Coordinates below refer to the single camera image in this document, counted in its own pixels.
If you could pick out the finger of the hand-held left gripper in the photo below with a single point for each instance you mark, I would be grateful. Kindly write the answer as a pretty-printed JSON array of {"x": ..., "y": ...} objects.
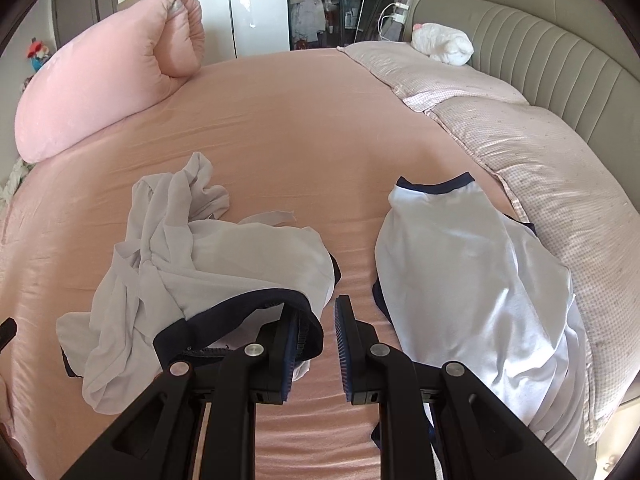
[{"x": 7, "y": 335}]

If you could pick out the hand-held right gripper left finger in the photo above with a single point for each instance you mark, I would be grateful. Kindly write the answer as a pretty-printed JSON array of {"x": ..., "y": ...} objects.
[{"x": 280, "y": 380}]

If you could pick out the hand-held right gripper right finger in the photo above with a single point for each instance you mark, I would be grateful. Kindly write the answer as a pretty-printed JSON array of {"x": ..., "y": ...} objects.
[{"x": 342, "y": 345}]

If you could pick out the white shirt with navy hem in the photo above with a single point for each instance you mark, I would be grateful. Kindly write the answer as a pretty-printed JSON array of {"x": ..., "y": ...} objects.
[{"x": 225, "y": 260}]

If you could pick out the white jacket with navy collar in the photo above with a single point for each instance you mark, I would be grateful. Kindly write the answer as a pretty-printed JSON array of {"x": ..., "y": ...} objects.
[{"x": 475, "y": 270}]

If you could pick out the white crumpled cloth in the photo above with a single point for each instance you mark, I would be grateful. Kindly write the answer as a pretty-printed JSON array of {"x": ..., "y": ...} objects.
[{"x": 10, "y": 180}]

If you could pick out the bed with pink sheet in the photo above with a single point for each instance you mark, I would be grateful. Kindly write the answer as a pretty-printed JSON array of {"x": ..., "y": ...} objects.
[{"x": 300, "y": 135}]

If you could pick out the pink checked pillow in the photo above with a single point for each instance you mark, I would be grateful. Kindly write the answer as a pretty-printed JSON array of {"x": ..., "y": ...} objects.
[
  {"x": 550, "y": 175},
  {"x": 430, "y": 75}
]

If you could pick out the pink rolled duvet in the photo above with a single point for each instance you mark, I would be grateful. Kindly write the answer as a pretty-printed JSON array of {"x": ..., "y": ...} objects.
[{"x": 100, "y": 75}]

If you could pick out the red and blue plush doll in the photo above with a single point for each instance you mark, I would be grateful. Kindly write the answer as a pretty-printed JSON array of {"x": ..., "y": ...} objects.
[{"x": 37, "y": 55}]

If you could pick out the white plush toy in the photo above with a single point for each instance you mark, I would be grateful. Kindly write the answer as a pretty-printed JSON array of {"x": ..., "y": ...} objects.
[{"x": 442, "y": 42}]

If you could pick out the grey cabinet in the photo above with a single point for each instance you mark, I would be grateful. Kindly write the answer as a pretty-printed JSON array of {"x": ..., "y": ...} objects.
[{"x": 82, "y": 5}]

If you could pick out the glass-door cabinet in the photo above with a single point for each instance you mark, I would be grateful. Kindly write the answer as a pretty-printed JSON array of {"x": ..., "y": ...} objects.
[{"x": 345, "y": 0}]

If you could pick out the grey padded headboard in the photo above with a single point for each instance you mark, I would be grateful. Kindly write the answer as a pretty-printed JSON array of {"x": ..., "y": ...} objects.
[{"x": 550, "y": 60}]

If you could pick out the white wardrobe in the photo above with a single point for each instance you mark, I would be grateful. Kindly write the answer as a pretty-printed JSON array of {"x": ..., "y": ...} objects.
[{"x": 220, "y": 5}]

